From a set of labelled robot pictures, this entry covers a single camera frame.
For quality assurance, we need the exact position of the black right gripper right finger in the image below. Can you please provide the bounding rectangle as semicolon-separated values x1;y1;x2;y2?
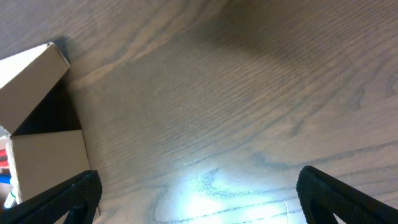
296;166;397;224

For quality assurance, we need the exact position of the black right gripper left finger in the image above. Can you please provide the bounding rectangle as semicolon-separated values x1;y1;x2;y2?
1;170;103;224

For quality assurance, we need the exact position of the black cap whiteboard marker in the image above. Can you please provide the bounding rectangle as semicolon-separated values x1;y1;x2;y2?
3;189;17;210

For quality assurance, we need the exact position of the blue cap whiteboard marker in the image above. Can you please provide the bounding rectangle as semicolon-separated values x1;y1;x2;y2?
0;174;11;184

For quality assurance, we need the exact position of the brown cardboard box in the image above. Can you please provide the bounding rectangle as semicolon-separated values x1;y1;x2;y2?
1;42;90;205

